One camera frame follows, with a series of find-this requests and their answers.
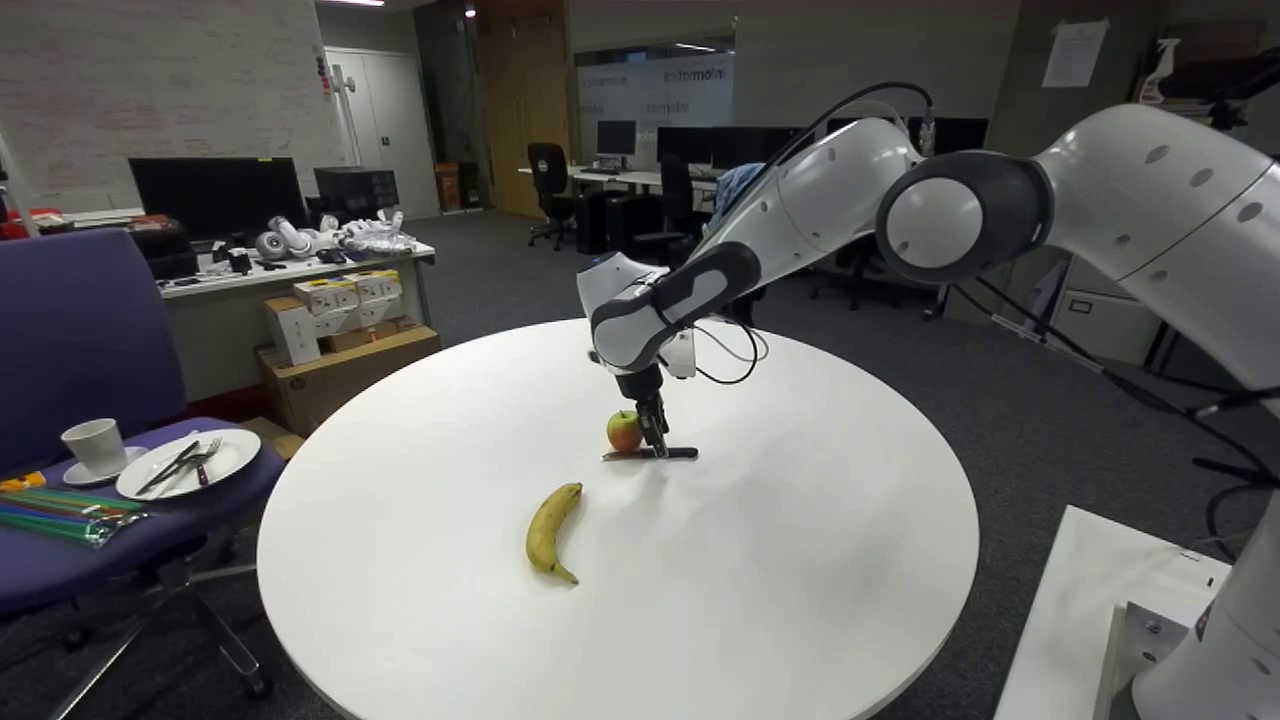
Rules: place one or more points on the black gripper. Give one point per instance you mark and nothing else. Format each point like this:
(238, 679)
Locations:
(643, 382)

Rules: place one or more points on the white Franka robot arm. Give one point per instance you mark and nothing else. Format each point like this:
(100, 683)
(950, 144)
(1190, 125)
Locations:
(1144, 201)

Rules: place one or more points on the red green apple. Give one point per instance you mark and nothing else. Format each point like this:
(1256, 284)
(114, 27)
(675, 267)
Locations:
(620, 430)

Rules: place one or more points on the metal table knife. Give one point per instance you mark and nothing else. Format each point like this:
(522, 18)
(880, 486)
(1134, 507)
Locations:
(165, 466)

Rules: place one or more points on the yellow banana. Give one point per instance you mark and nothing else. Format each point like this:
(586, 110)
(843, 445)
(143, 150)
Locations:
(550, 534)

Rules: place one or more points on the distant office desk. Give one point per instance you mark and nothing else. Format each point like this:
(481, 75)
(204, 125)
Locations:
(626, 201)

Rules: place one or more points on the black office chair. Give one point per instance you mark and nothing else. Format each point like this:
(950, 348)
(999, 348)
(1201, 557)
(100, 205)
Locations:
(550, 184)

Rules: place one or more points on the blue jacket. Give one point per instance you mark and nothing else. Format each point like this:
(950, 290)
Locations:
(741, 180)

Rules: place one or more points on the distant wide monitor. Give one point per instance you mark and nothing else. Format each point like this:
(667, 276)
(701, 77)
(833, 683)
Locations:
(695, 144)

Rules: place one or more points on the distant small monitor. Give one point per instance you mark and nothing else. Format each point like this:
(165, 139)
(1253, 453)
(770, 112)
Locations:
(619, 139)

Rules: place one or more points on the white paper bag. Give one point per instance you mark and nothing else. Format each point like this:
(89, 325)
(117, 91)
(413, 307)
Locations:
(376, 296)
(324, 307)

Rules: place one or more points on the large cardboard box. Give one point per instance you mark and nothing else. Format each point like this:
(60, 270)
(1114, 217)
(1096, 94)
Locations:
(343, 382)

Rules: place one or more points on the wooden door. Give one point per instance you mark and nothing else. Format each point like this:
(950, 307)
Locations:
(522, 123)

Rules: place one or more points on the pile of plastic bags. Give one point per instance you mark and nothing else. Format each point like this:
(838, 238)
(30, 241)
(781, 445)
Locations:
(344, 238)

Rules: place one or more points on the small cardboard box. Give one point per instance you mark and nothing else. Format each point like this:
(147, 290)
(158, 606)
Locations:
(289, 329)

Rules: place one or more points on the small black monitor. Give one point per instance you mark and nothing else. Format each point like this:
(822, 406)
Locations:
(352, 193)

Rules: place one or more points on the white door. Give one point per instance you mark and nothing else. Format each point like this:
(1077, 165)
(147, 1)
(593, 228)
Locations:
(380, 135)

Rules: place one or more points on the white plate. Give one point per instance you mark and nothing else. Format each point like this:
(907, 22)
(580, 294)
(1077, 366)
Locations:
(225, 462)

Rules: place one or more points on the white cluttered desk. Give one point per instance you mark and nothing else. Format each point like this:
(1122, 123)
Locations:
(225, 335)

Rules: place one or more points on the metal fork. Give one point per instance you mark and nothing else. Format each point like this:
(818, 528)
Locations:
(203, 462)

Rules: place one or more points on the large black monitor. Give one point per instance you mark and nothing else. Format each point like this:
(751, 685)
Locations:
(212, 198)

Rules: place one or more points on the black case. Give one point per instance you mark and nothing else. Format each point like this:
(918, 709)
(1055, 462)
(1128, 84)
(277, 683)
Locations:
(165, 250)

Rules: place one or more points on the metal mounting plate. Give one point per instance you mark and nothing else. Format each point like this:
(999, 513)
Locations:
(1153, 625)

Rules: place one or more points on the white cup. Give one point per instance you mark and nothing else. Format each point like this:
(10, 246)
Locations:
(94, 443)

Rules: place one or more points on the white saucer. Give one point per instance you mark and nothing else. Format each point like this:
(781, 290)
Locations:
(81, 478)

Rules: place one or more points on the purple office chair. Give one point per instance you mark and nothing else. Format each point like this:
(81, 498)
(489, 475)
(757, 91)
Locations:
(81, 323)

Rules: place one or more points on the green packet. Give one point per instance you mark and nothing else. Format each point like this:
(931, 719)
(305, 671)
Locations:
(65, 513)

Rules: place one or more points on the white wall poster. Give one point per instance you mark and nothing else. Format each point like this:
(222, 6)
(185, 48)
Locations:
(1074, 52)

